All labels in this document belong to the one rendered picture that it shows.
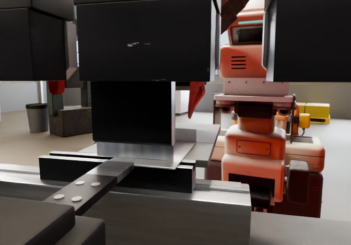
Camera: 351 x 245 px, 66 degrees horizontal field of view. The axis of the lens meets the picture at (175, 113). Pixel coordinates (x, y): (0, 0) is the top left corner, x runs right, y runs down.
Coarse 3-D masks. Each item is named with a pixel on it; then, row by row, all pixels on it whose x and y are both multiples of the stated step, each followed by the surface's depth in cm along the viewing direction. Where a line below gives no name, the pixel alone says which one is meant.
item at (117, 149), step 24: (96, 96) 32; (120, 96) 32; (144, 96) 31; (168, 96) 30; (96, 120) 33; (120, 120) 32; (144, 120) 31; (168, 120) 31; (120, 144) 34; (144, 144) 32; (168, 144) 31
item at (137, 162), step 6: (138, 162) 32; (144, 162) 32; (150, 162) 32; (156, 162) 32; (162, 162) 32; (168, 162) 32; (174, 162) 32; (162, 168) 30; (168, 168) 30; (174, 168) 30
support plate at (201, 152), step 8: (184, 128) 54; (192, 128) 54; (200, 128) 54; (208, 128) 54; (216, 128) 54; (200, 136) 47; (208, 136) 47; (216, 136) 47; (96, 144) 41; (200, 144) 41; (208, 144) 41; (80, 152) 37; (88, 152) 37; (96, 152) 37; (192, 152) 37; (200, 152) 37; (208, 152) 37; (200, 160) 33; (208, 160) 34
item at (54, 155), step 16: (48, 160) 35; (64, 160) 34; (80, 160) 33; (96, 160) 33; (48, 176) 35; (64, 176) 34; (80, 176) 34; (128, 176) 32; (144, 176) 32; (160, 176) 31; (176, 176) 31; (192, 176) 31
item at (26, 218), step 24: (96, 168) 29; (120, 168) 29; (72, 192) 23; (96, 192) 23; (0, 216) 13; (24, 216) 13; (48, 216) 13; (72, 216) 14; (0, 240) 11; (24, 240) 11; (48, 240) 12; (72, 240) 13; (96, 240) 14
